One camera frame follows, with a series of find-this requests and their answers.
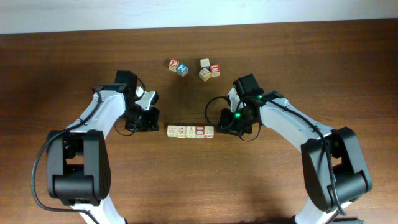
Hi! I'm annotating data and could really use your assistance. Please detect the red number 1 block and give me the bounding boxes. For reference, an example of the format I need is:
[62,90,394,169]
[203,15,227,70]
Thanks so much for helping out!
[195,126,205,138]

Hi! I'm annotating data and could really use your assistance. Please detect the blue number 2 block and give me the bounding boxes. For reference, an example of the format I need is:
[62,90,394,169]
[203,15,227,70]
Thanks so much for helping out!
[177,63,189,77]

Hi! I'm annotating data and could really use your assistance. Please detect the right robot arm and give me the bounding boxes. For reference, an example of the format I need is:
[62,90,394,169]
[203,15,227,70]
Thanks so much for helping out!
[215,74,373,223]

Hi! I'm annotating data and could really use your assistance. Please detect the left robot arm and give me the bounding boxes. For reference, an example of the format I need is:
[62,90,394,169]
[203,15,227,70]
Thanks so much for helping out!
[31,70,160,223]

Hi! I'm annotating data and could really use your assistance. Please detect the red letter U block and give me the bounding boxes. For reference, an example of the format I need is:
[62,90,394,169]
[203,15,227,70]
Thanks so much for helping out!
[210,64,221,77]

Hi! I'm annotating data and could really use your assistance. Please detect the cream picture block middle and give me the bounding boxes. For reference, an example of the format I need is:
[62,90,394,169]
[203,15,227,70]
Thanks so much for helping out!
[199,68,211,82]

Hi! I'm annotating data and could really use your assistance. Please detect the cream picture block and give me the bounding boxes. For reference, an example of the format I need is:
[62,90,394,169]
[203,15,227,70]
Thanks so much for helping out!
[200,58,210,70]
[199,68,211,82]

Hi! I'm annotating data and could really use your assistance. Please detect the red number 3 block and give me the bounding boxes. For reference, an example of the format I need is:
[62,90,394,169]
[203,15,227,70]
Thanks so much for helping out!
[168,59,180,72]

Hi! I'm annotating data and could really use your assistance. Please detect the cream picture block top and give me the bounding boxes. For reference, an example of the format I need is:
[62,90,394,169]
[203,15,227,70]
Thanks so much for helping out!
[200,58,210,70]

